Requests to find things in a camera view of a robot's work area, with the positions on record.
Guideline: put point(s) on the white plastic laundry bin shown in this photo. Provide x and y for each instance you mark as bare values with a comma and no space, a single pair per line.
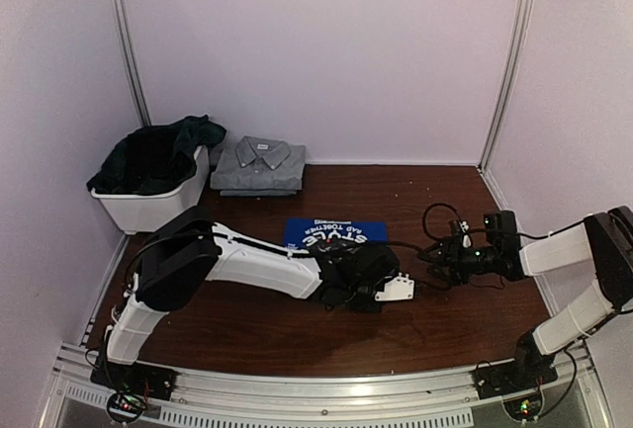
134,214

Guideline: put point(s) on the right aluminium frame post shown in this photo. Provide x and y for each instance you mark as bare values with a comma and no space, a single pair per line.
521,23

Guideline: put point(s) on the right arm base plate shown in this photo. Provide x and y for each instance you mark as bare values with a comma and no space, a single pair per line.
492,380

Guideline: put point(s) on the dark green plaid shirt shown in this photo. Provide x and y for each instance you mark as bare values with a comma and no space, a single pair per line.
156,159

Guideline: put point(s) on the blue t-shirt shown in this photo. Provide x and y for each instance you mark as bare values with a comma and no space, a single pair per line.
304,233

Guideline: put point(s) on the folded grey button shirt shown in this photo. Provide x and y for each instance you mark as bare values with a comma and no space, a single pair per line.
260,167

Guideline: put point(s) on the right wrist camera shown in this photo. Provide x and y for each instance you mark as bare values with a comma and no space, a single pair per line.
460,232

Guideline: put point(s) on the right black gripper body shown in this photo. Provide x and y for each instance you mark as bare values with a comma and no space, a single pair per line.
463,265

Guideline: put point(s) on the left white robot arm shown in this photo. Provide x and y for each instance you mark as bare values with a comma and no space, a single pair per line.
192,249

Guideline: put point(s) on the front aluminium rail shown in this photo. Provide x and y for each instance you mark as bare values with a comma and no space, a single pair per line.
443,398

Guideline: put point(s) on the aluminium frame post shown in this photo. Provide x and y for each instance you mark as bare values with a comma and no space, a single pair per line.
521,23
130,63

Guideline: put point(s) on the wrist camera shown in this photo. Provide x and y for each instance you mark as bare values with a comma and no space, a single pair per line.
460,232
399,288

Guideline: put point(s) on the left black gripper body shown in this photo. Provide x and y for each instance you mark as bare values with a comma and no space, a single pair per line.
360,297

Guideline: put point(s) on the left aluminium frame post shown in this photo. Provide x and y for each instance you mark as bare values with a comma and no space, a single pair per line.
130,63

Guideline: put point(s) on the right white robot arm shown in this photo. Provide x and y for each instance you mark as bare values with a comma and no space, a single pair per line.
600,242

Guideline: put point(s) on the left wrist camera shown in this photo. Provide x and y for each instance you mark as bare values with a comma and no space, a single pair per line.
399,288

